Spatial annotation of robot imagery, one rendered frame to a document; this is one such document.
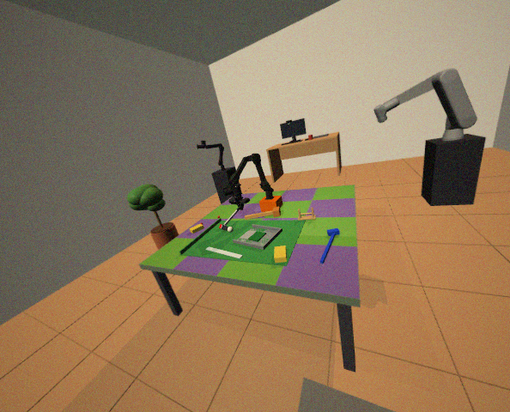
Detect orange wooden mallet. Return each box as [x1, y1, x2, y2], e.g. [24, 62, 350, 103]
[245, 207, 281, 220]

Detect cream flat bar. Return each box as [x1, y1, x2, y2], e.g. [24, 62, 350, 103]
[205, 247, 243, 258]

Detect yellow rectangular block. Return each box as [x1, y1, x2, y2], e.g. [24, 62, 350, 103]
[274, 245, 287, 263]
[190, 224, 204, 233]

